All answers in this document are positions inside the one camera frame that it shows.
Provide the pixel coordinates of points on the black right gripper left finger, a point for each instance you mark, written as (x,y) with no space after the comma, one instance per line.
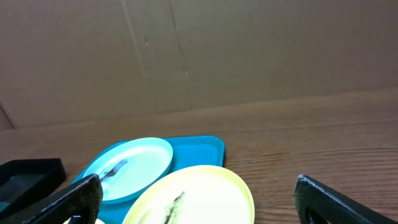
(78,203)

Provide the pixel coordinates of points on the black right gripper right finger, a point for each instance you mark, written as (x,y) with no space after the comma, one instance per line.
(317,203)

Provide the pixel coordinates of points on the light blue plate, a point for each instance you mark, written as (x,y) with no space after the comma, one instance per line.
(129,168)

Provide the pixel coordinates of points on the yellow plate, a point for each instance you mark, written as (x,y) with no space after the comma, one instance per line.
(197,194)

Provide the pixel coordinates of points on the black plastic tray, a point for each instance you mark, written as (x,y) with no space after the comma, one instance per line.
(26,181)

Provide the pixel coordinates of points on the blue plastic tray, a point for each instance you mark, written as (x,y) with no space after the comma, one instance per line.
(188,151)

